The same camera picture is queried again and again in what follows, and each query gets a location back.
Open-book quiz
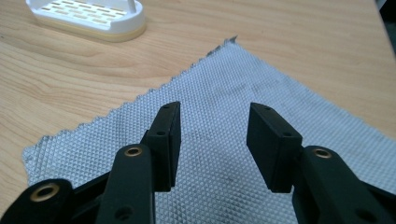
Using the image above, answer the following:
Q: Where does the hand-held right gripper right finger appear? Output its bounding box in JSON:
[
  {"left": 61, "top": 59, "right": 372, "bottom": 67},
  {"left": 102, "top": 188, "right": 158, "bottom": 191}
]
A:
[{"left": 246, "top": 102, "right": 304, "bottom": 194}]

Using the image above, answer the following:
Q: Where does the white slotted soap dish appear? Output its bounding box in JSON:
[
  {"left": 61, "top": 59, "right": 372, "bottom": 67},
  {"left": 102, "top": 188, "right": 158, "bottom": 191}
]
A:
[{"left": 25, "top": 0, "right": 148, "bottom": 44}]

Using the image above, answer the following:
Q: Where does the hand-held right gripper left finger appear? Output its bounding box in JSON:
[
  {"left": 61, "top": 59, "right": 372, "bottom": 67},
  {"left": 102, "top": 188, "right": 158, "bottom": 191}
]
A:
[{"left": 140, "top": 101, "right": 182, "bottom": 192}]

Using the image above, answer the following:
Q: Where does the grey textured cleaning cloth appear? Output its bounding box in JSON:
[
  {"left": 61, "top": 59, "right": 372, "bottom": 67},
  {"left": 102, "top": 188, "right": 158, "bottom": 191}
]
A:
[{"left": 21, "top": 35, "right": 396, "bottom": 224}]

